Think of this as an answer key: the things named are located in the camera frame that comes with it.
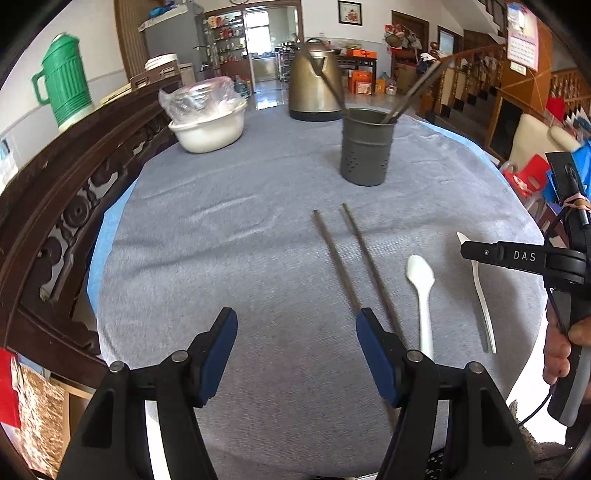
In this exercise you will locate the beige sofa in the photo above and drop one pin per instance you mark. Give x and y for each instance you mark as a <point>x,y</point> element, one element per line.
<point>531,138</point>

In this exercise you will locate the pink wall calendar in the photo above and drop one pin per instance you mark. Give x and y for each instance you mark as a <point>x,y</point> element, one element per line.
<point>522,41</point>

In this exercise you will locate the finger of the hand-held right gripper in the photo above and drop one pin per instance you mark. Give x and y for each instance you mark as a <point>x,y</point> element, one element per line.
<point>503,254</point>

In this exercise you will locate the person's right hand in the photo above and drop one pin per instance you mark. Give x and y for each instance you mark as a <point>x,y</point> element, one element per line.
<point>556,360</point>

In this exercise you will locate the framed wall picture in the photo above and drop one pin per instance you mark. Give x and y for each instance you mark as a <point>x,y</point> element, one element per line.
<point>349,11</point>

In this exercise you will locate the white plastic spoon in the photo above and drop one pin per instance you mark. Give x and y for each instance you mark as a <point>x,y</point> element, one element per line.
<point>481,300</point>
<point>420,277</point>

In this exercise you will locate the grey metal utensil holder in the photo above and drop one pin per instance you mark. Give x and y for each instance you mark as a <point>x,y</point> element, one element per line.
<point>367,152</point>

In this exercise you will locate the grey tablecloth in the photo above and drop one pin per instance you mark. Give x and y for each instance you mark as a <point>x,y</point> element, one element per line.
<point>231,258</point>

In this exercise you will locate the white rice cooker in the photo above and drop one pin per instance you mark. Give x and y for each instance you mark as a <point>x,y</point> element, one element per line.
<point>161,61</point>

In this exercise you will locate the grey refrigerator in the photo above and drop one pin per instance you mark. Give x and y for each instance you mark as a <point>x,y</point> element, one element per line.
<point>171,41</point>

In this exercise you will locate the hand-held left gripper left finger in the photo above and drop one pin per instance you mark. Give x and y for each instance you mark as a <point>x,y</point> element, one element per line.
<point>217,360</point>

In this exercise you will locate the brass electric kettle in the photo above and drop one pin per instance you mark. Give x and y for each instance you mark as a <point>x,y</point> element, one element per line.
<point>309,87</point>

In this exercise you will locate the red cloth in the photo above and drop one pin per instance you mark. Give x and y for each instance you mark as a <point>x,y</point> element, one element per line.
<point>9,387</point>

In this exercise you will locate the wooden stair railing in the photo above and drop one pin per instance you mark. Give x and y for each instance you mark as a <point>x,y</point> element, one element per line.
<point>466,78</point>

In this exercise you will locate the green thermos jug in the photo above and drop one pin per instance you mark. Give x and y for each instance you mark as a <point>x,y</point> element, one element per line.
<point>69,87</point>

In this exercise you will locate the dark wooden side table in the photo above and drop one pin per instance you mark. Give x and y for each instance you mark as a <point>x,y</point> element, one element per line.
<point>358,60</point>

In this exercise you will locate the clear water jug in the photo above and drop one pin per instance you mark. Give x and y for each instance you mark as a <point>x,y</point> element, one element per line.
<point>391,86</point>

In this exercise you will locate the red plastic chair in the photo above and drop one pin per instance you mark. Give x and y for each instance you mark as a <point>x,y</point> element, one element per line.
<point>528,177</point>

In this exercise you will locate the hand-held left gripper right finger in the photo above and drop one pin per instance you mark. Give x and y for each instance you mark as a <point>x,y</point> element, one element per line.
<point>378,364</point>

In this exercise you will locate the white plastic basin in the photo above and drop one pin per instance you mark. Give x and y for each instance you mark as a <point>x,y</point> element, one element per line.
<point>207,136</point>

